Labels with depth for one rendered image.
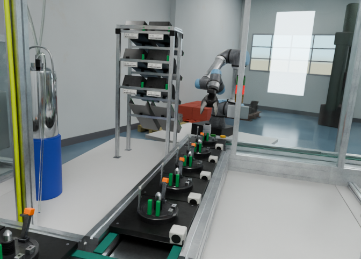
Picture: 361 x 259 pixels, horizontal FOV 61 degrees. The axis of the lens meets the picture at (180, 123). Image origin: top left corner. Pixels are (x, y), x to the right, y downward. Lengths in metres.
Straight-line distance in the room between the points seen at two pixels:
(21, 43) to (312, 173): 1.52
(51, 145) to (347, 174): 1.50
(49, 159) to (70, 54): 3.86
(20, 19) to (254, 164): 1.36
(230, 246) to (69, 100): 4.36
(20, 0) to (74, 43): 4.17
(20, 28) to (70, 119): 4.26
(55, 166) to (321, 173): 1.37
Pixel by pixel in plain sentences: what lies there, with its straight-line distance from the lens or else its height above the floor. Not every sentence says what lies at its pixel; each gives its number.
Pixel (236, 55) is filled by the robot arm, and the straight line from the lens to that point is 2.44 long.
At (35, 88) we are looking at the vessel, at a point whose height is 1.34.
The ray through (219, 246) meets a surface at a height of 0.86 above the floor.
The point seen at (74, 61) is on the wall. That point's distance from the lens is 5.22.
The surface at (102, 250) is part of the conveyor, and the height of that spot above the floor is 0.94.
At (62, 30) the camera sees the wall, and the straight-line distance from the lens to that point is 5.09.
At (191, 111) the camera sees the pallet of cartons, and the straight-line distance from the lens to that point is 6.93.
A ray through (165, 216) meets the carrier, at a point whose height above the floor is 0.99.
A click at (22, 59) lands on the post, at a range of 1.06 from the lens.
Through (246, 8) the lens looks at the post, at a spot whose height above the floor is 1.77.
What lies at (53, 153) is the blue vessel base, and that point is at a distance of 1.41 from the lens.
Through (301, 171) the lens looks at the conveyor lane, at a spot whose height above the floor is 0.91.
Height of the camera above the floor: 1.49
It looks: 12 degrees down
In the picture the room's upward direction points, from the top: 3 degrees clockwise
